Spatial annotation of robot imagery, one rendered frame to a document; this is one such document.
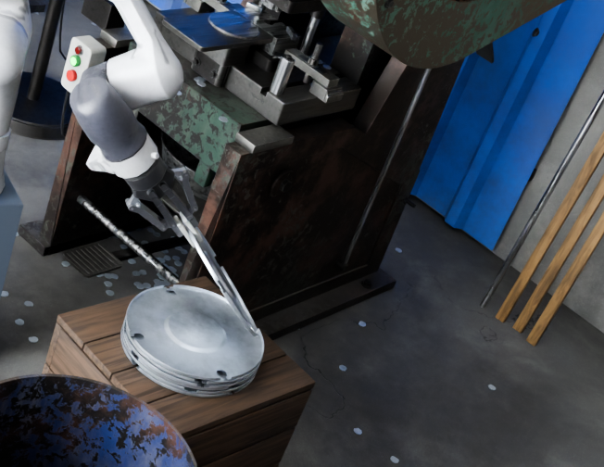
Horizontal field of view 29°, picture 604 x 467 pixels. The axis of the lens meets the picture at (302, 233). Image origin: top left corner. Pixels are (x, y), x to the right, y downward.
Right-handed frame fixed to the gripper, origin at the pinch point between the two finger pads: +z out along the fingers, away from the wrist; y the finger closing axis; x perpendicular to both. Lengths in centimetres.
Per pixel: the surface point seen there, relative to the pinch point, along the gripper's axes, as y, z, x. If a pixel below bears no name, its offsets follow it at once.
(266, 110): 25, 24, 46
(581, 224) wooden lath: 88, 123, 44
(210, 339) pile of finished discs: -9.2, 24.6, -4.8
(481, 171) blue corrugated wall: 77, 135, 93
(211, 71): 19, 16, 58
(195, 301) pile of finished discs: -9.0, 26.2, 7.9
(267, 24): 37, 20, 67
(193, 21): 22, 5, 63
